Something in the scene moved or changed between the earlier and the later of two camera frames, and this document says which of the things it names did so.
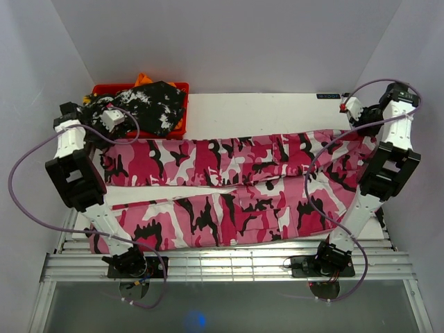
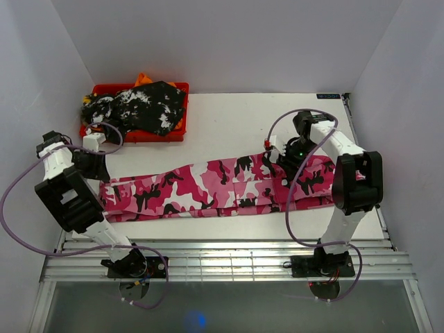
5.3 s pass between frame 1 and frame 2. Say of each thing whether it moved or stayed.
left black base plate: stayed
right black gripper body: moved
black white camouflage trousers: stayed
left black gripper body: moved
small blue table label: stayed
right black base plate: stayed
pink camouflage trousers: moved
